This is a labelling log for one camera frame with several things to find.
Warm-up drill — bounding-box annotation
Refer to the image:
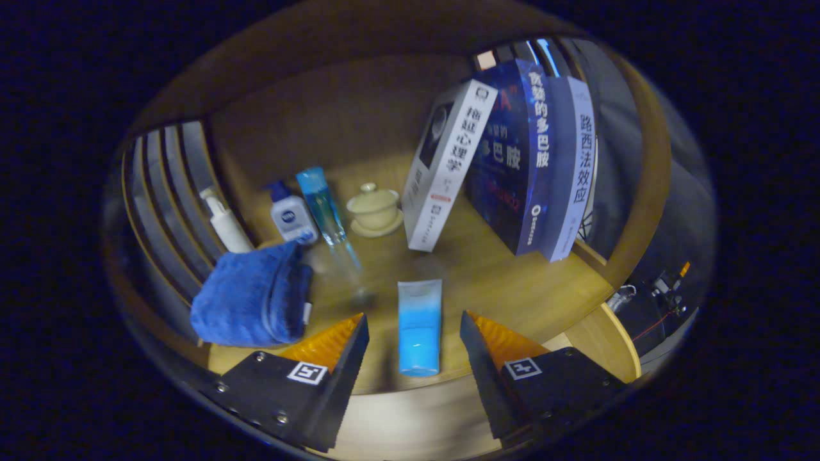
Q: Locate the wooden countertop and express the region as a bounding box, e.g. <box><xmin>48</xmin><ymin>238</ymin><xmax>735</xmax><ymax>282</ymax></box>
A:
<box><xmin>205</xmin><ymin>154</ymin><xmax>616</xmax><ymax>394</ymax></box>

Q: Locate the beige lidded teacup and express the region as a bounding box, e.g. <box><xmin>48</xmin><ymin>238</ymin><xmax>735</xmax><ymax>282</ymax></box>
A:
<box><xmin>346</xmin><ymin>182</ymin><xmax>405</xmax><ymax>239</ymax></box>

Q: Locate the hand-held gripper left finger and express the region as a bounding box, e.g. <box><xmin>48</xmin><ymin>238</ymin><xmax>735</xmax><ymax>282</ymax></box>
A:
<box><xmin>200</xmin><ymin>312</ymin><xmax>370</xmax><ymax>453</ymax></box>

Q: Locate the wooden drawer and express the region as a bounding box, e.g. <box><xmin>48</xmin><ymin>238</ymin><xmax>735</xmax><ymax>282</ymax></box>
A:
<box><xmin>320</xmin><ymin>302</ymin><xmax>643</xmax><ymax>460</ymax></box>

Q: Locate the blue and white tube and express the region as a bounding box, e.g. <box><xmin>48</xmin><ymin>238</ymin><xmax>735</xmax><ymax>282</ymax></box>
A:
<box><xmin>397</xmin><ymin>279</ymin><xmax>443</xmax><ymax>377</ymax></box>

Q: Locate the clear blue bottle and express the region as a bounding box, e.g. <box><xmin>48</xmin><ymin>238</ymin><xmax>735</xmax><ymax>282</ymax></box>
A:
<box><xmin>295</xmin><ymin>167</ymin><xmax>379</xmax><ymax>308</ymax></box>

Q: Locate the white book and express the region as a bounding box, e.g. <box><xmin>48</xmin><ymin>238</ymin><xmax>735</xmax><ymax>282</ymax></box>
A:
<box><xmin>401</xmin><ymin>79</ymin><xmax>499</xmax><ymax>253</ymax></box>

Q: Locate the pale grey-blue book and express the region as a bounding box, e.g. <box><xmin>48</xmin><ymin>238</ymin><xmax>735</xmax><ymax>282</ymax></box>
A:
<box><xmin>541</xmin><ymin>76</ymin><xmax>598</xmax><ymax>263</ymax></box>

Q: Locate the dark blue book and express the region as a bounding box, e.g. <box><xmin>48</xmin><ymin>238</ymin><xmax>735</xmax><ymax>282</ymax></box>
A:
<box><xmin>464</xmin><ymin>59</ymin><xmax>553</xmax><ymax>257</ymax></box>

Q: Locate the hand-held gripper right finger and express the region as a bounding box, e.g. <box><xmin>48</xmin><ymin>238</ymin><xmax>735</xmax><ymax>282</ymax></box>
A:
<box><xmin>459</xmin><ymin>311</ymin><xmax>627</xmax><ymax>449</ymax></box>

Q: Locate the black device with orange part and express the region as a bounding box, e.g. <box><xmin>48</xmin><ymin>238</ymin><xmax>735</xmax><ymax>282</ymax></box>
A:
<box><xmin>647</xmin><ymin>259</ymin><xmax>693</xmax><ymax>314</ymax></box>

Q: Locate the white pump bottle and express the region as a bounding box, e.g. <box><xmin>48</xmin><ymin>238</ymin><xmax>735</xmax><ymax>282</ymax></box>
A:
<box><xmin>199</xmin><ymin>186</ymin><xmax>255</xmax><ymax>254</ymax></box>

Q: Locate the blue folded towel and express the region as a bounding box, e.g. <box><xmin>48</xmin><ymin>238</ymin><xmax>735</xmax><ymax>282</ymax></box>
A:
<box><xmin>190</xmin><ymin>240</ymin><xmax>315</xmax><ymax>348</ymax></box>

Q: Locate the wooden cabinet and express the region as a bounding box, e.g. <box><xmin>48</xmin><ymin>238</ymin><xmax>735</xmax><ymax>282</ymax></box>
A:
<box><xmin>106</xmin><ymin>0</ymin><xmax>673</xmax><ymax>359</ymax></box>

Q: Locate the white bottle blue cap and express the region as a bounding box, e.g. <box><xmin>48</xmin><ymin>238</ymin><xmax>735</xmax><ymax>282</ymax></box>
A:
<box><xmin>266</xmin><ymin>181</ymin><xmax>320</xmax><ymax>245</ymax></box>

